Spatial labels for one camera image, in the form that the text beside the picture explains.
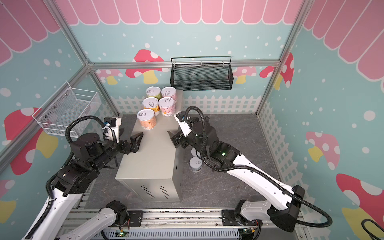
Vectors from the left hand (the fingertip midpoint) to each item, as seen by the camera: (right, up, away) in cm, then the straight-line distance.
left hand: (133, 134), depth 64 cm
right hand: (+19, +4, -1) cm, 20 cm away
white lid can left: (+26, -12, +28) cm, 40 cm away
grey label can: (+27, -18, +24) cm, 40 cm away
